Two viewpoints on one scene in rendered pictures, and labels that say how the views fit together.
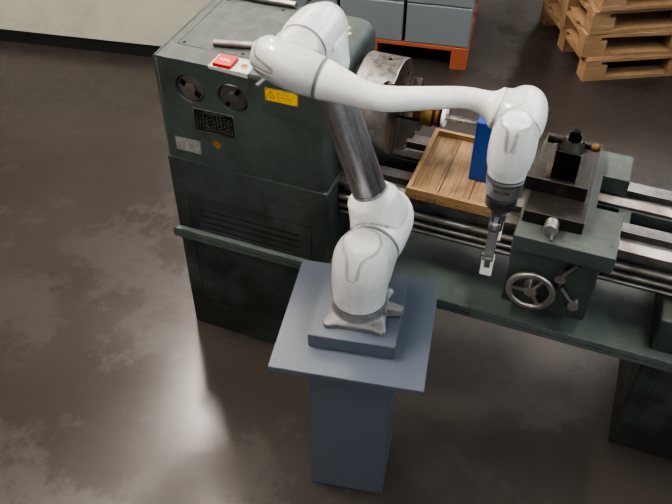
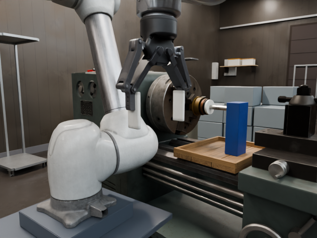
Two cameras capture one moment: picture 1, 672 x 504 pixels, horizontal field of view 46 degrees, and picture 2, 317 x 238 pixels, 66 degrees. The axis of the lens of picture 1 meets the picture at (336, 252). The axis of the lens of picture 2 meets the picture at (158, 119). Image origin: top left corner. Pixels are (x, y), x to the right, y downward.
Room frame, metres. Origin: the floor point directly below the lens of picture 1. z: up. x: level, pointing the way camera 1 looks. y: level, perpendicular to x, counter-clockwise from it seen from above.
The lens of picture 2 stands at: (0.99, -0.61, 1.19)
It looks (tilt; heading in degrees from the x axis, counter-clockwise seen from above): 8 degrees down; 25
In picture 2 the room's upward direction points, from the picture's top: straight up
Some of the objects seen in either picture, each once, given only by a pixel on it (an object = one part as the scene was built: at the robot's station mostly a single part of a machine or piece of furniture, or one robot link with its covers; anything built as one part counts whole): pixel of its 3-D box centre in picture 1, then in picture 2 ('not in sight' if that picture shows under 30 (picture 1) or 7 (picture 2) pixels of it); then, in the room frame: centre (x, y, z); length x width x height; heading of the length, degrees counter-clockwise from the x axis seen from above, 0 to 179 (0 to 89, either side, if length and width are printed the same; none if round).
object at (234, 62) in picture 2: not in sight; (235, 62); (10.92, 0.80, 2.01); 0.47 x 0.39 x 0.26; 79
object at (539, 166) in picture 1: (555, 178); (290, 140); (1.91, -0.67, 1.00); 0.20 x 0.10 x 0.05; 69
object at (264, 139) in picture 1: (270, 87); (128, 104); (2.31, 0.23, 1.06); 0.59 x 0.48 x 0.39; 69
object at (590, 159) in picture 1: (564, 180); (304, 152); (1.96, -0.72, 0.95); 0.43 x 0.18 x 0.04; 159
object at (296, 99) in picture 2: (573, 143); (303, 100); (1.90, -0.70, 1.14); 0.08 x 0.08 x 0.03
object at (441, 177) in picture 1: (464, 170); (224, 150); (2.08, -0.43, 0.89); 0.36 x 0.30 x 0.04; 159
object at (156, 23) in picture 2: (499, 206); (158, 42); (1.45, -0.40, 1.27); 0.08 x 0.07 x 0.09; 162
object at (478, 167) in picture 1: (484, 146); (236, 128); (2.06, -0.48, 1.00); 0.08 x 0.06 x 0.23; 159
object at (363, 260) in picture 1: (361, 265); (78, 155); (1.54, -0.07, 0.97); 0.18 x 0.16 x 0.22; 159
